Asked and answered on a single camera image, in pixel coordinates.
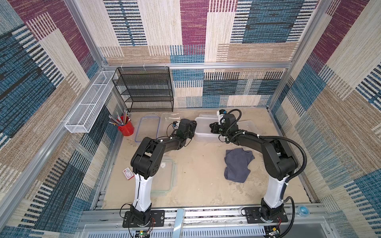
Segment black mesh shelf rack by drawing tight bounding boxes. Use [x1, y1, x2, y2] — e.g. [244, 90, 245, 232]
[113, 66, 174, 112]

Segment blue-rimmed clear lunch box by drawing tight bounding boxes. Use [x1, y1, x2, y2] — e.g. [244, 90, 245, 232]
[156, 112, 182, 137]

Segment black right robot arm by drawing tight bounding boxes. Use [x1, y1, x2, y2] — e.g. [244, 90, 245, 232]
[209, 109, 307, 222]

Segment clear lunch box base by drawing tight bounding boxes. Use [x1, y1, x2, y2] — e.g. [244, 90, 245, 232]
[237, 120, 261, 134]

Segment pens in red cup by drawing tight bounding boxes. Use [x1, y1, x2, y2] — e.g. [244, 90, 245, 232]
[108, 110, 131, 126]

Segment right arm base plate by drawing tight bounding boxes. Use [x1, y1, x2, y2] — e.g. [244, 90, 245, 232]
[243, 206, 289, 224]

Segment red pencil cup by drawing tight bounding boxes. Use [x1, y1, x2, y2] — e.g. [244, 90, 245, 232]
[118, 116, 135, 136]

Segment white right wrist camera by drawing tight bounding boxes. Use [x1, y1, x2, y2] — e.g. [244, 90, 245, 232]
[217, 109, 227, 125]

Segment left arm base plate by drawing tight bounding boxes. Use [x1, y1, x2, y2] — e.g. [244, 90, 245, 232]
[122, 210, 165, 229]

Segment white wire wall basket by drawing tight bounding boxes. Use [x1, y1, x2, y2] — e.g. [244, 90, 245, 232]
[64, 71, 114, 133]

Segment blue-rimmed clear lid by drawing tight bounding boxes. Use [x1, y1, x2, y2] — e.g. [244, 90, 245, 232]
[135, 115, 160, 143]

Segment small red white card box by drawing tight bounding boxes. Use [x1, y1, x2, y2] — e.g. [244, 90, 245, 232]
[123, 168, 135, 180]

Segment blue tape roll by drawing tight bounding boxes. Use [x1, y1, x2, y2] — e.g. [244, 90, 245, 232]
[296, 205, 310, 217]

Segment clear lunch box lid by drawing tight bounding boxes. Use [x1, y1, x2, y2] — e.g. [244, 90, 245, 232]
[198, 114, 218, 118]

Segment grey cleaning cloth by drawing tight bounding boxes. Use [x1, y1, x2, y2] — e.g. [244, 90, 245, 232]
[224, 148, 255, 183]

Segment green-rimmed lunch box lid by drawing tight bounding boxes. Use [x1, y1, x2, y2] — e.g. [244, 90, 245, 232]
[151, 156, 177, 196]

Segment aluminium front rail frame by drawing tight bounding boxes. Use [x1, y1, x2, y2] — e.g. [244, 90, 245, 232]
[74, 203, 340, 238]

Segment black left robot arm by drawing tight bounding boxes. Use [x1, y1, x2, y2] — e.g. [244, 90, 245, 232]
[130, 119, 197, 224]

